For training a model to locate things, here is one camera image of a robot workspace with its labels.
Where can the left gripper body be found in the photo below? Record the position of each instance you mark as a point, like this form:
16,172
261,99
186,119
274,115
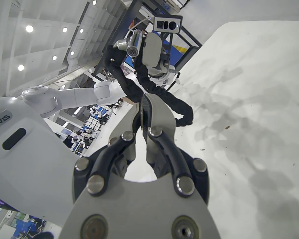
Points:
162,74

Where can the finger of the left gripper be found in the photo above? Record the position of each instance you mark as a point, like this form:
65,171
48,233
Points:
152,49

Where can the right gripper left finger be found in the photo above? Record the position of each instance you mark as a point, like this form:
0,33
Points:
107,157

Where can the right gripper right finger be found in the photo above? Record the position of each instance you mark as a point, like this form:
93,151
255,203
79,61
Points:
162,120

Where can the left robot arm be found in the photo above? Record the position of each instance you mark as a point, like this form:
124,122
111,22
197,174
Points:
77,96

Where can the robot body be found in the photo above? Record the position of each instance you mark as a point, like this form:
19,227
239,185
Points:
27,175

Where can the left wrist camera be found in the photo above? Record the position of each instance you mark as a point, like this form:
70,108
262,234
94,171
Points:
168,24

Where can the black metal frame rack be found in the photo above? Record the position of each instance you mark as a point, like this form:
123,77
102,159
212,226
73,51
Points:
119,33

